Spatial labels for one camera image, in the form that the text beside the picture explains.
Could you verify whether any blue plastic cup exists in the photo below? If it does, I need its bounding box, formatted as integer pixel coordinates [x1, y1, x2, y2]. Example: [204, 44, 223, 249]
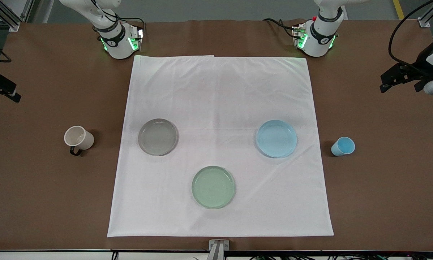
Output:
[331, 136, 356, 157]

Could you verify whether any white mug black handle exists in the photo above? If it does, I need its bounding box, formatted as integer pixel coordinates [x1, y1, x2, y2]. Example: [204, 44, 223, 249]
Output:
[64, 125, 95, 156]

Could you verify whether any blue round plate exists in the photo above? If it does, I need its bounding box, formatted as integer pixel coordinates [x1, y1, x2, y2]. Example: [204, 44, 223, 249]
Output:
[256, 120, 297, 159]

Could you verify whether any gray round plate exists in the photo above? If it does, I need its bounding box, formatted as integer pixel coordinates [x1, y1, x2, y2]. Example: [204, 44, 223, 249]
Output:
[138, 118, 179, 156]

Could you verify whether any green round plate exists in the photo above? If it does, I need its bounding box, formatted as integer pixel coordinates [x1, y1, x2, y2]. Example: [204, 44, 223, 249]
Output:
[192, 166, 236, 209]

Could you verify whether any white square cloth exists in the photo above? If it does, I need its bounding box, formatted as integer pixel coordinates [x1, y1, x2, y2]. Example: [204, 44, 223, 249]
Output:
[107, 55, 334, 238]

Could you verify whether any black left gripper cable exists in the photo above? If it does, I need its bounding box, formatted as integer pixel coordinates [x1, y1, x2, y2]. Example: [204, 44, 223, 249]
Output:
[388, 0, 433, 69]

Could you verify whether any aluminium frame profile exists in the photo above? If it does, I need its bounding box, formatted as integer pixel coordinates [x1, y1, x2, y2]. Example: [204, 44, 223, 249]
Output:
[417, 0, 433, 28]
[0, 0, 34, 32]

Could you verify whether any black left arm base cable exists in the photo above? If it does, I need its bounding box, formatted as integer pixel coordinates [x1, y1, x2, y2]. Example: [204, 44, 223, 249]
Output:
[263, 18, 297, 39]

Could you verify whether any black arm base cable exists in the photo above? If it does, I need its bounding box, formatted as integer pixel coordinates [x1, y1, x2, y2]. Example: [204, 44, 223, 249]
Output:
[90, 0, 146, 40]
[263, 18, 297, 39]

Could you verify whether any black right arm base cable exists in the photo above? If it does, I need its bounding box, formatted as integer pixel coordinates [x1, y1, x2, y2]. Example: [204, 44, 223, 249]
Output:
[90, 0, 146, 40]

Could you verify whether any black table edge rail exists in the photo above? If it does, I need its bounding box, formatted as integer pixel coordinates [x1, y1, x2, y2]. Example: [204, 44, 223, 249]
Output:
[0, 248, 433, 260]

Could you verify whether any grey metal table bracket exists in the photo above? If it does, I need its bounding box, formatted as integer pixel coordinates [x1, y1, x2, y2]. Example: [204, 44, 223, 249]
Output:
[206, 239, 230, 260]

